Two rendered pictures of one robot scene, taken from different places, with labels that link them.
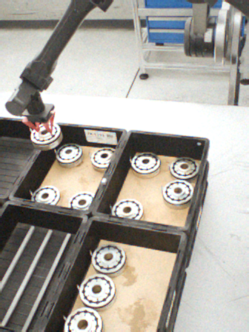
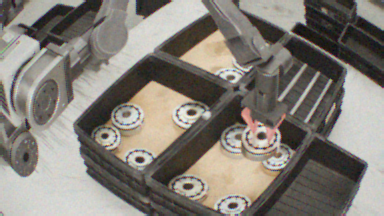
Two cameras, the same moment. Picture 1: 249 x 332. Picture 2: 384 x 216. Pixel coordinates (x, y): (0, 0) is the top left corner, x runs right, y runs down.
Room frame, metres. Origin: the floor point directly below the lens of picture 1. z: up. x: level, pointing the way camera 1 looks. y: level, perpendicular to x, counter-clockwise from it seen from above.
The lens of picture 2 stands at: (2.06, 0.31, 2.06)
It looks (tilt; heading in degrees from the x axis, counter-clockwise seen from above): 43 degrees down; 193
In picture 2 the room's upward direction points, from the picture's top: 2 degrees counter-clockwise
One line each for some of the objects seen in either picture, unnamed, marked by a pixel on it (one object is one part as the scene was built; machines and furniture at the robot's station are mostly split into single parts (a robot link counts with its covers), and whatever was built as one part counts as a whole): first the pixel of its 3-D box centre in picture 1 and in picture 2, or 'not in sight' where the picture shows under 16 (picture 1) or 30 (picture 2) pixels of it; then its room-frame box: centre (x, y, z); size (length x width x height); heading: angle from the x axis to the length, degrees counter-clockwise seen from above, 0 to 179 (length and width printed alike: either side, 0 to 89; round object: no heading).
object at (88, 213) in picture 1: (70, 164); (239, 159); (1.02, 0.18, 0.92); 0.40 x 0.30 x 0.02; 155
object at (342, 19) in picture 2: not in sight; (332, 21); (-0.72, 0.63, 0.37); 0.40 x 0.30 x 0.45; 66
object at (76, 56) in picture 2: not in sight; (67, 62); (1.34, -0.10, 1.45); 0.09 x 0.08 x 0.12; 66
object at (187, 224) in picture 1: (155, 176); (144, 111); (0.89, -0.09, 0.92); 0.40 x 0.30 x 0.02; 155
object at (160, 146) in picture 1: (155, 187); (145, 125); (0.89, -0.09, 0.87); 0.40 x 0.30 x 0.11; 155
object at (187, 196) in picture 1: (178, 191); (126, 116); (0.86, -0.16, 0.86); 0.10 x 0.10 x 0.01
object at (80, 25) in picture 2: not in sight; (81, 48); (-0.08, -0.79, 0.37); 0.40 x 0.30 x 0.45; 156
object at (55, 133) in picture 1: (45, 133); (262, 138); (1.06, 0.23, 1.04); 0.10 x 0.10 x 0.01
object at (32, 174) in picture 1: (74, 175); (237, 172); (1.02, 0.18, 0.87); 0.40 x 0.30 x 0.11; 155
